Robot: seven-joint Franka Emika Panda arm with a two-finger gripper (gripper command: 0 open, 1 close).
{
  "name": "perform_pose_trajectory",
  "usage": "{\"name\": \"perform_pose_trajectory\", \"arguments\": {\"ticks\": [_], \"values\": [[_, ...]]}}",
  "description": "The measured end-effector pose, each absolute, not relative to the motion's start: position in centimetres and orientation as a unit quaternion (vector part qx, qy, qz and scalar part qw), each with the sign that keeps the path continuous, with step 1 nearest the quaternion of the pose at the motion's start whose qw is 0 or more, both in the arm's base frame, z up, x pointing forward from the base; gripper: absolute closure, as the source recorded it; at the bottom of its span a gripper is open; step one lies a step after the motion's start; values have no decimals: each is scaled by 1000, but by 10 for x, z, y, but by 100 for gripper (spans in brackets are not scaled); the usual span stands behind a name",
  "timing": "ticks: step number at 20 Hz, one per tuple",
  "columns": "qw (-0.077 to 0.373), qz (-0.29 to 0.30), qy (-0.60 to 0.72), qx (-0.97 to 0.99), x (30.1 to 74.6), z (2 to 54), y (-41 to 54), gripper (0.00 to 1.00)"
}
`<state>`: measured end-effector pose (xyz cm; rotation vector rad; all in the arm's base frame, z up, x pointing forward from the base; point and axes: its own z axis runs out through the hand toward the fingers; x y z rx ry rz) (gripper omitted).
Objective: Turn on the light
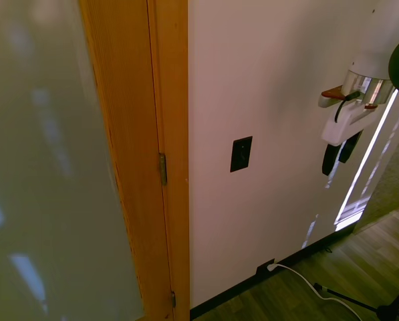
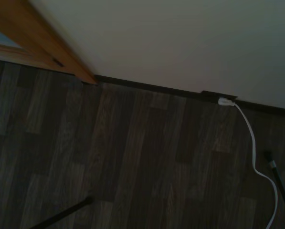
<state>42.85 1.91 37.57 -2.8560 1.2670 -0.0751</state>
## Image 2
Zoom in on black tripod leg metal collar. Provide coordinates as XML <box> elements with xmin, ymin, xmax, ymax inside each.
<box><xmin>263</xmin><ymin>150</ymin><xmax>285</xmax><ymax>229</ymax></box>

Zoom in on dark wall outlet plate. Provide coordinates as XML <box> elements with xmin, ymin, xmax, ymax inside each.
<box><xmin>201</xmin><ymin>90</ymin><xmax>238</xmax><ymax>103</ymax></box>

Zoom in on dark baseboard strip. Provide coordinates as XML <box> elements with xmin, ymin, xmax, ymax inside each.
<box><xmin>94</xmin><ymin>74</ymin><xmax>285</xmax><ymax>118</ymax></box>

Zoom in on wooden door frame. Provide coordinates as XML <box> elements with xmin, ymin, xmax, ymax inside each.
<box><xmin>0</xmin><ymin>0</ymin><xmax>100</xmax><ymax>85</ymax></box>

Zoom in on white flat power cable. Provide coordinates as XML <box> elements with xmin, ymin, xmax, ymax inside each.
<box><xmin>232</xmin><ymin>101</ymin><xmax>278</xmax><ymax>229</ymax></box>

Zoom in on white power plug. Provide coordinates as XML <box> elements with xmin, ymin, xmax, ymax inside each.
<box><xmin>218</xmin><ymin>97</ymin><xmax>235</xmax><ymax>106</ymax></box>

